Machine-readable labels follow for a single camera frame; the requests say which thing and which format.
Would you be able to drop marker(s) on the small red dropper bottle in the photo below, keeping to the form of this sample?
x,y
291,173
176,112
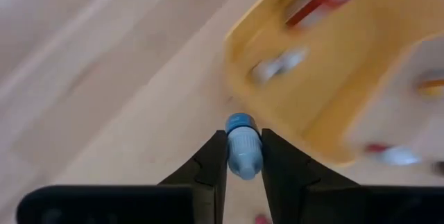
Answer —
x,y
395,155

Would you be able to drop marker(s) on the small blue dropper bottle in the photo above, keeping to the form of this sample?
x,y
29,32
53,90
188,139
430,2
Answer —
x,y
244,147

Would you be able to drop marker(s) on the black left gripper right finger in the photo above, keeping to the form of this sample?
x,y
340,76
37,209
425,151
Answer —
x,y
284,175

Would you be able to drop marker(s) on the yellow plastic bin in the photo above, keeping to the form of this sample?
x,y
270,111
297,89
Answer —
x,y
329,88

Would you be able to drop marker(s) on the large yellow food coloring bottle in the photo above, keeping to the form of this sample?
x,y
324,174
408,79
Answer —
x,y
431,86

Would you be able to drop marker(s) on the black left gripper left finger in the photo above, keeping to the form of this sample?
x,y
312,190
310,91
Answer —
x,y
209,168

